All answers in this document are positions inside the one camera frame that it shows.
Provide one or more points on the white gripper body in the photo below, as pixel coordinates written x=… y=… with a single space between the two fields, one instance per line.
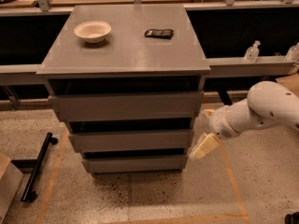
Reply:
x=220 y=124

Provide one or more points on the grey drawer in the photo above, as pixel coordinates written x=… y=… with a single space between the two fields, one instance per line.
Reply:
x=129 y=106
x=135 y=164
x=123 y=141

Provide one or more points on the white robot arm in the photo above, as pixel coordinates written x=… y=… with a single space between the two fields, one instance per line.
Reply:
x=267 y=104

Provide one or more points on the grey top drawer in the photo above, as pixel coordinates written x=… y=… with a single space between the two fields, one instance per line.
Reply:
x=129 y=106

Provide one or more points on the grey bottom drawer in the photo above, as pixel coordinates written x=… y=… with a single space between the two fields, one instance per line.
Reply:
x=135 y=164

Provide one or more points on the grey drawer cabinet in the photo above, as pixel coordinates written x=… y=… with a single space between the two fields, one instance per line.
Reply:
x=126 y=46

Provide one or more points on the clear sanitizer bottle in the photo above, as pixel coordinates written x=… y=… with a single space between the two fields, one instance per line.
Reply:
x=252 y=52

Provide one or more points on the cardboard box right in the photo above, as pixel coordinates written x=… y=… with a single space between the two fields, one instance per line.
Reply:
x=290 y=82

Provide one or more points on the cardboard box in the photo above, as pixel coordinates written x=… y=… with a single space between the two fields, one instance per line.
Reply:
x=10 y=180
x=290 y=82

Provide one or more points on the black caster wheel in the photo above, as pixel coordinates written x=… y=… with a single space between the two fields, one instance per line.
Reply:
x=292 y=218

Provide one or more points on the white bowl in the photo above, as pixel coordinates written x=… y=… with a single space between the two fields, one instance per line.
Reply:
x=93 y=31

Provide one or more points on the black wheeled stand base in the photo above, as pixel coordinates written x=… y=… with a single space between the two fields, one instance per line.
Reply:
x=34 y=165

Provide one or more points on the cardboard box left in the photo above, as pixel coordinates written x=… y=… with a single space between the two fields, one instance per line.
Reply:
x=10 y=180

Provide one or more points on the grey metal rail shelf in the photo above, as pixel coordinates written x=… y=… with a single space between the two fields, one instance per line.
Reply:
x=29 y=74

